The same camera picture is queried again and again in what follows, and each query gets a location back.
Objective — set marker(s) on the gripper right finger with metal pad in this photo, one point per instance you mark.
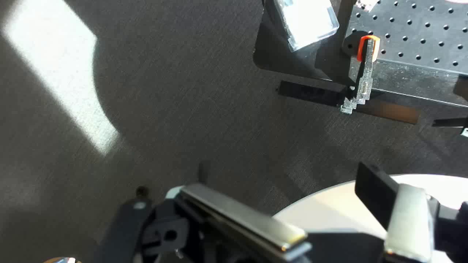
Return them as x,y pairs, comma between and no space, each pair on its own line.
410,224

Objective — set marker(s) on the gripper left finger with metal pad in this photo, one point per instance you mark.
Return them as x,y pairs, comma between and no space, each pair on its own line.
244,220

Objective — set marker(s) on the round white table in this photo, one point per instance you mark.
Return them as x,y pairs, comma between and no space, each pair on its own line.
331,210

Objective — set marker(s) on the black flat floor bar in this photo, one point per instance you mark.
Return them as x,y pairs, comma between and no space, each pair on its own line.
308,93
451,122

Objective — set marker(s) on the black perforated breadboard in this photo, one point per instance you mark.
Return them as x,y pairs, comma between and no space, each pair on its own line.
419,45

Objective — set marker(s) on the white rectangular box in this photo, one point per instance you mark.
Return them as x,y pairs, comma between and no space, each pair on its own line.
308,20

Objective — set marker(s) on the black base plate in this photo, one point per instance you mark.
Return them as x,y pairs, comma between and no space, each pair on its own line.
273,53

